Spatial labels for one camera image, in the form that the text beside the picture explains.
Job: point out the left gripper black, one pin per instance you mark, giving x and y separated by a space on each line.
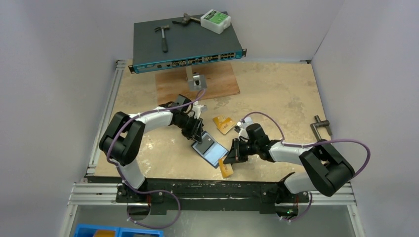
194 133

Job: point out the blue leather card holder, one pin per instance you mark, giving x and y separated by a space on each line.
214 153

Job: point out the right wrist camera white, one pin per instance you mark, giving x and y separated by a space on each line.
242 127

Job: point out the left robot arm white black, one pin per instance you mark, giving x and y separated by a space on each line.
122 138

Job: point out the metal door handle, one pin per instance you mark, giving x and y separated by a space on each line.
320 124

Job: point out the metal stand bracket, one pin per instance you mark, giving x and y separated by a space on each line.
195 81

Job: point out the dark metal tool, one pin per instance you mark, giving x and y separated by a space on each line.
186 19

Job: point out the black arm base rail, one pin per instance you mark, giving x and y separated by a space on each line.
208 195

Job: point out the small black hammer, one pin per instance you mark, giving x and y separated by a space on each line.
164 43

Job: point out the single gold credit card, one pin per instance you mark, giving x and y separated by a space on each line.
225 169

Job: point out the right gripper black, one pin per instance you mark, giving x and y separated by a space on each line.
238 149

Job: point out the single black credit card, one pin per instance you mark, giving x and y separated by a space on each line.
207 142

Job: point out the brown wooden board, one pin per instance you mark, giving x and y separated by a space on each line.
220 79

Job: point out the blue network switch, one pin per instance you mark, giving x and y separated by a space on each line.
187 46

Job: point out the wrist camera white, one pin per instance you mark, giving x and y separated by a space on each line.
242 127
198 109

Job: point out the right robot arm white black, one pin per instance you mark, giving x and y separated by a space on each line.
325 169

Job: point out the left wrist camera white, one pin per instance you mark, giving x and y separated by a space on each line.
198 109

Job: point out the blue plastic bin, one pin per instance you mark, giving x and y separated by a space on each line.
85 230

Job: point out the white green electrical box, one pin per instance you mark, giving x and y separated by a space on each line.
215 21

